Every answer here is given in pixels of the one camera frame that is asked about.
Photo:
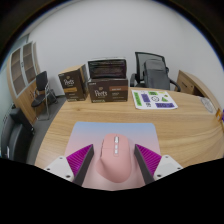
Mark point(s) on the black box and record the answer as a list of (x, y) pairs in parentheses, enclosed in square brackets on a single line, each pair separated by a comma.
[(107, 68)]

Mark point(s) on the white green purple sticker sheet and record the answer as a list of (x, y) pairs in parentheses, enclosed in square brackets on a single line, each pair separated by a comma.
[(154, 99)]

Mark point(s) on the black mesh office chair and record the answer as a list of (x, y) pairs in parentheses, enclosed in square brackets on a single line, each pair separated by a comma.
[(140, 63)]

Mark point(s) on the black armchair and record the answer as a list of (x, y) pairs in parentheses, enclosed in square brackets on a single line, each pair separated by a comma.
[(15, 136)]

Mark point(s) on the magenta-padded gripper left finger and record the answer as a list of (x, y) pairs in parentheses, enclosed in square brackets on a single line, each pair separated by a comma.
[(78, 160)]

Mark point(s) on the wooden side desk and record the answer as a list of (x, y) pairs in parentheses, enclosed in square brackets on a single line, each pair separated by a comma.
[(193, 83)]

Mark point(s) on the grey backpack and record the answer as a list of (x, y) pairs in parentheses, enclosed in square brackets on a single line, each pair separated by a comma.
[(156, 75)]

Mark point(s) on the pink computer mouse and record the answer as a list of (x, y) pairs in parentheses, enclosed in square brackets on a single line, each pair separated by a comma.
[(115, 160)]

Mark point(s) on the wooden shelf unit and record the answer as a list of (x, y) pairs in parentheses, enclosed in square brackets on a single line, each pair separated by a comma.
[(21, 80)]

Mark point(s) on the black visitor chair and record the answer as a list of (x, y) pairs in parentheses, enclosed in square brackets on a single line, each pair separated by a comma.
[(41, 90)]

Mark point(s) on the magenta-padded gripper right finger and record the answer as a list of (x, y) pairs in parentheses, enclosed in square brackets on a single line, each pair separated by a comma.
[(151, 160)]

